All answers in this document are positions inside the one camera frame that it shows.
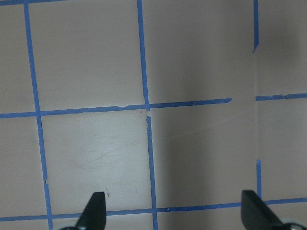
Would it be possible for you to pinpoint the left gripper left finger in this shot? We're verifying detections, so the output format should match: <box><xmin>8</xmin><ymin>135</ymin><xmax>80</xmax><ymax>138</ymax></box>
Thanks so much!
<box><xmin>74</xmin><ymin>192</ymin><xmax>106</xmax><ymax>230</ymax></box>

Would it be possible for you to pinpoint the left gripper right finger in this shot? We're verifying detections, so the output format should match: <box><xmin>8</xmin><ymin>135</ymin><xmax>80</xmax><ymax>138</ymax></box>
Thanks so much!
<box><xmin>241</xmin><ymin>190</ymin><xmax>288</xmax><ymax>230</ymax></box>

